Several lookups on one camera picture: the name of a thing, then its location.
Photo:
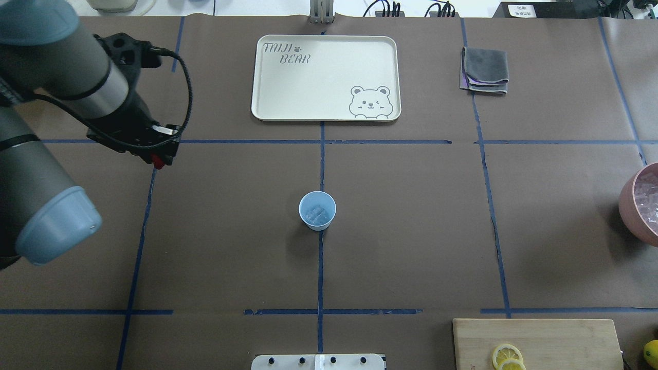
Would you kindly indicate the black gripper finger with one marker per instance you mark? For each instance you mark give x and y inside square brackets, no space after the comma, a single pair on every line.
[167,137]

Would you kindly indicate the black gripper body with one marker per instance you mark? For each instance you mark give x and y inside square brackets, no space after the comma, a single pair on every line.
[134,114]

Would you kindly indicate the clear ice cube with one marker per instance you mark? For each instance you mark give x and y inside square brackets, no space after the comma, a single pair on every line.
[317,216]

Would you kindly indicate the red strawberry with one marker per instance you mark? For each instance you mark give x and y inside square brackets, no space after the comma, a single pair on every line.
[157,162]

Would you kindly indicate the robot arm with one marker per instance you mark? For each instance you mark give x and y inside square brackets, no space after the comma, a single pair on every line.
[50,56]

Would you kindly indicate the light blue plastic cup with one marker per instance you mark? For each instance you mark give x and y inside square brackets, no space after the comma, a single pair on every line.
[317,198]

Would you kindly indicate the pink bowl with ice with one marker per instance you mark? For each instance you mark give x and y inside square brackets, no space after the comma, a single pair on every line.
[629,211]

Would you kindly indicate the cream bear serving tray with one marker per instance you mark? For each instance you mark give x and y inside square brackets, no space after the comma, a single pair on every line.
[329,78]

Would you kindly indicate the grey folded cloth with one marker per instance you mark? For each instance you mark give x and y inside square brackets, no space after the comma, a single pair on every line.
[484,71]

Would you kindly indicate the lemon slice on board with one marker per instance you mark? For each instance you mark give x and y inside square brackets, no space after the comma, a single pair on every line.
[504,352]

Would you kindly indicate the black box with label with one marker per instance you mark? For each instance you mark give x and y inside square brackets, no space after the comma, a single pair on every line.
[550,10]

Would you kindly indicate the wooden cutting board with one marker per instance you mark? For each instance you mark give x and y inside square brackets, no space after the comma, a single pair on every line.
[542,343]

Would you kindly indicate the whole yellow lemon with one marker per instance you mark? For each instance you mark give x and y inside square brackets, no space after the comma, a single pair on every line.
[650,353]

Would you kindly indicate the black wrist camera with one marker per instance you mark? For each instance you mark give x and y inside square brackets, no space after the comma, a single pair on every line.
[129,54]

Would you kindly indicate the aluminium frame post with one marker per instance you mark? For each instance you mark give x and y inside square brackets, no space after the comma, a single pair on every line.
[321,12]

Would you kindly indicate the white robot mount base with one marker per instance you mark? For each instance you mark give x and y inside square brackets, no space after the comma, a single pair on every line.
[320,361]

